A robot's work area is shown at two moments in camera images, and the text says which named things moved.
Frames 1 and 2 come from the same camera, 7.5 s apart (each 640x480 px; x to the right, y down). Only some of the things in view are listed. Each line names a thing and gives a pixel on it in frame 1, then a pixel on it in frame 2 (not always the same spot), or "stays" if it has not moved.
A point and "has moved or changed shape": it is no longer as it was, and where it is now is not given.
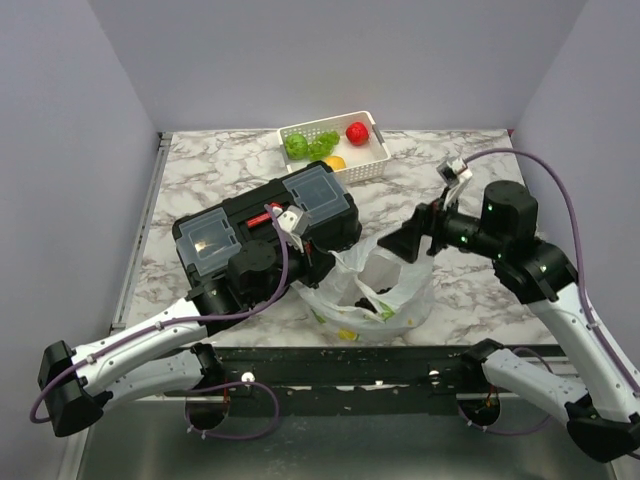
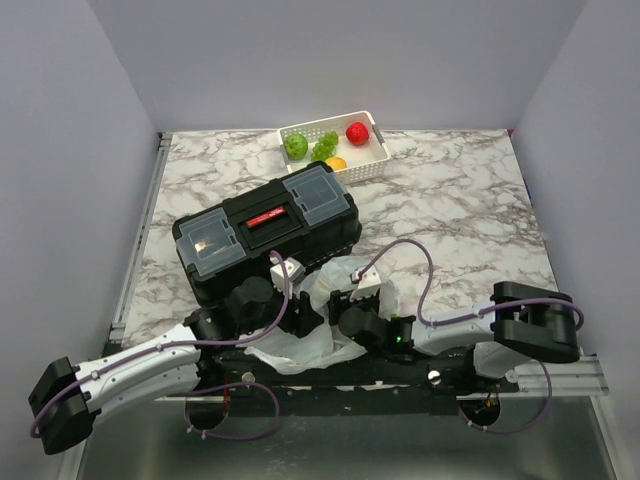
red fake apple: [357, 133] stays
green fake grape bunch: [323, 145] stays
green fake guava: [296, 146] stays
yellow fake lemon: [336, 163] stays
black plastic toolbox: [204, 241] stays
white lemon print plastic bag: [364, 296] has moved or changed shape
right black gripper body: [450, 225] → [341, 300]
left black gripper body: [302, 267] → [294, 322]
